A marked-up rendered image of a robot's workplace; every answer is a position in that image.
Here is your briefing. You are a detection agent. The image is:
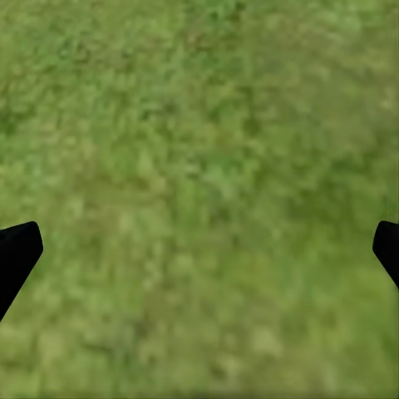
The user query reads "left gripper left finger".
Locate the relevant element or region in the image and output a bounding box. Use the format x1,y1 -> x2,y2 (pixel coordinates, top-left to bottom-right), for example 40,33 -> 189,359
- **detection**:
0,221 -> 43,322

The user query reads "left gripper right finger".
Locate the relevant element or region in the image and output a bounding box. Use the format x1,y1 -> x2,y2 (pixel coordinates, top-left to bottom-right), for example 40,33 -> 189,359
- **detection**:
372,220 -> 399,288

